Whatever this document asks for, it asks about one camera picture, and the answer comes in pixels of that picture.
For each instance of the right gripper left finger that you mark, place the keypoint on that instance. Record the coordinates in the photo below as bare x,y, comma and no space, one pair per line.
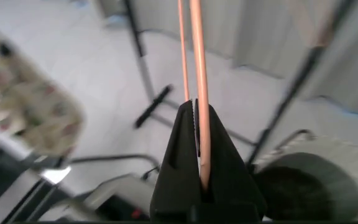
176,186

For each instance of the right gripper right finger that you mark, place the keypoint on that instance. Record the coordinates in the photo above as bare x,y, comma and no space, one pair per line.
232,186

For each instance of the cream printed garment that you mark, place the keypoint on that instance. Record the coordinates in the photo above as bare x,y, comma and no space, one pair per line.
26,102

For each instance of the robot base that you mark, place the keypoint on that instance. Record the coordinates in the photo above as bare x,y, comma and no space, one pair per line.
117,193

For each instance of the black clothes rack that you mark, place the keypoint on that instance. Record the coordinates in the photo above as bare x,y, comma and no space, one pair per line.
154,106

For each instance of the white laundry basket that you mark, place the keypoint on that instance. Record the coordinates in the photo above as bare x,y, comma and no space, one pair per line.
353,161

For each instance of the white curtain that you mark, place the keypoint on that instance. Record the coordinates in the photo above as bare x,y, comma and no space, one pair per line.
259,28

